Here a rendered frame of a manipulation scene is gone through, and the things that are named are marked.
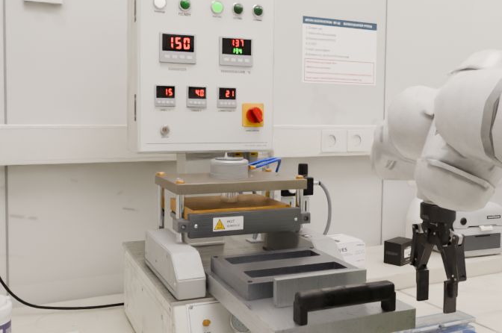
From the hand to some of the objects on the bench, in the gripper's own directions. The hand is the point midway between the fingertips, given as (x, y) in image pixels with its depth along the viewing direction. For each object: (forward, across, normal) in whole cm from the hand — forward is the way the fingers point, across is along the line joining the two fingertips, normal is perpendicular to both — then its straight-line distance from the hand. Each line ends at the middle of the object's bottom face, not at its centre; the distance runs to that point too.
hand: (435, 293), depth 121 cm
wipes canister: (+9, -17, -90) cm, 92 cm away
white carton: (+6, -47, 0) cm, 47 cm away
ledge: (+10, -46, +22) cm, 51 cm away
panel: (+9, +15, -44) cm, 48 cm away
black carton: (+6, -41, +24) cm, 47 cm away
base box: (+10, -13, -42) cm, 45 cm away
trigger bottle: (+6, -46, +36) cm, 58 cm away
